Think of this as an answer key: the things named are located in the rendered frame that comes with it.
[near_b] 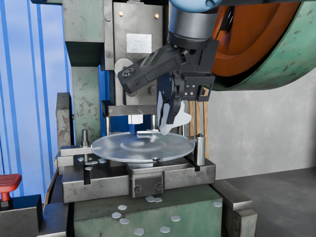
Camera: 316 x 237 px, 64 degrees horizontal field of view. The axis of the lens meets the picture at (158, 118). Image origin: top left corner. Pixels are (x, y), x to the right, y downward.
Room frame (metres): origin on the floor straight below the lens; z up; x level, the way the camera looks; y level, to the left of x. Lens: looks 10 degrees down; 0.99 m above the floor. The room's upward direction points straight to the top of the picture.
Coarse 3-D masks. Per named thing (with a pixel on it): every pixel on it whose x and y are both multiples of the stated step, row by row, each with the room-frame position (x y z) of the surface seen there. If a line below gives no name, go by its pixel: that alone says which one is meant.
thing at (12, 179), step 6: (6, 174) 0.53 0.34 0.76; (12, 174) 0.53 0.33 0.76; (18, 174) 0.53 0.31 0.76; (0, 180) 0.50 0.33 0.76; (6, 180) 0.50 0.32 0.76; (12, 180) 0.50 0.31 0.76; (18, 180) 0.51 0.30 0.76; (0, 186) 0.47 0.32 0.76; (6, 186) 0.47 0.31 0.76; (12, 186) 0.48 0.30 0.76; (0, 192) 0.47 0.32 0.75; (6, 192) 0.47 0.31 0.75; (6, 198) 0.50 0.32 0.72
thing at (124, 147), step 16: (96, 144) 0.69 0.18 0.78; (112, 144) 0.69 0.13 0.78; (128, 144) 0.67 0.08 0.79; (144, 144) 0.67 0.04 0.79; (160, 144) 0.67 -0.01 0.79; (176, 144) 0.69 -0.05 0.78; (192, 144) 0.69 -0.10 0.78; (128, 160) 0.55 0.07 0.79; (144, 160) 0.55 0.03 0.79; (160, 160) 0.56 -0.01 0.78
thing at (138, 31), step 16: (128, 16) 0.73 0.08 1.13; (144, 16) 0.74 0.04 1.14; (160, 16) 0.75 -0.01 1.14; (128, 32) 0.73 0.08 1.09; (144, 32) 0.74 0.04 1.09; (160, 32) 0.75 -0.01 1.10; (128, 48) 0.73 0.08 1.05; (144, 48) 0.74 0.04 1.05; (128, 64) 0.71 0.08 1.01; (112, 80) 0.74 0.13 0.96; (112, 96) 0.75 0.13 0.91; (128, 96) 0.70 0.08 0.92; (144, 96) 0.71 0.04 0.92
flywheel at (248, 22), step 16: (224, 16) 1.03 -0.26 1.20; (240, 16) 0.90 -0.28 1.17; (256, 16) 0.82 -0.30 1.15; (272, 16) 0.75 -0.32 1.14; (288, 16) 0.65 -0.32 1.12; (224, 32) 1.02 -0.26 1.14; (240, 32) 0.89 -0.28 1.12; (256, 32) 0.81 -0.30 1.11; (272, 32) 0.70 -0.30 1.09; (224, 48) 0.99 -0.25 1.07; (240, 48) 0.89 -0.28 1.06; (256, 48) 0.75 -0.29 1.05; (272, 48) 0.70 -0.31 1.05; (224, 64) 0.92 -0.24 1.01; (240, 64) 0.83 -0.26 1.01; (256, 64) 0.76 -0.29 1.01
